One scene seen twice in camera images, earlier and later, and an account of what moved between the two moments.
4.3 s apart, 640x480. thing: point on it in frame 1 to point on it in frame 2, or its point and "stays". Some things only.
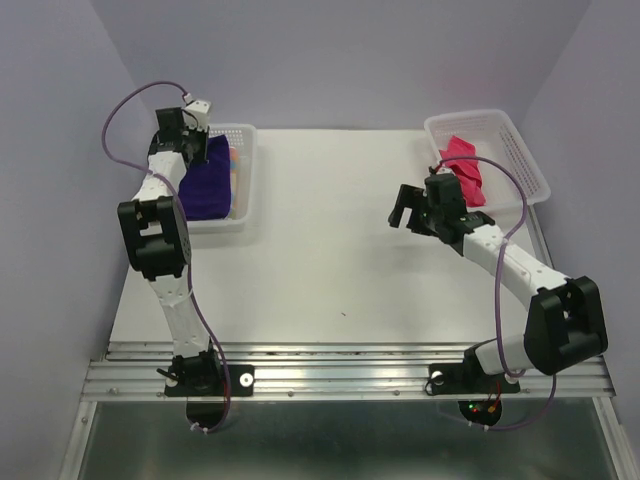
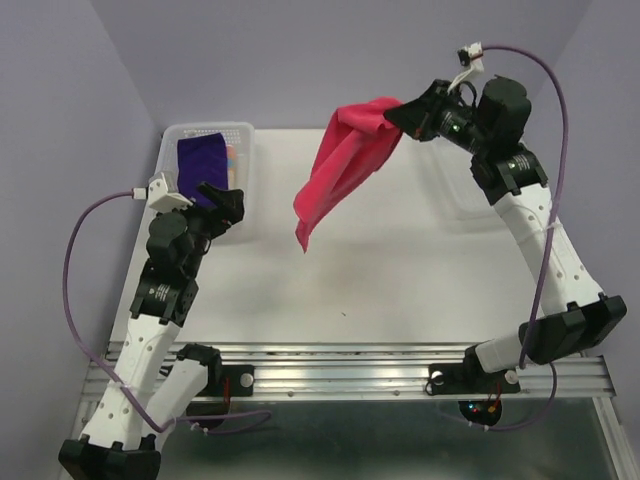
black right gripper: x=408 y=196 to x=417 y=117
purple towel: x=205 y=187 stays
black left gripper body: x=197 y=140 to x=204 y=227
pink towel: x=468 y=171 to x=355 y=142
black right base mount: x=467 y=378 stays
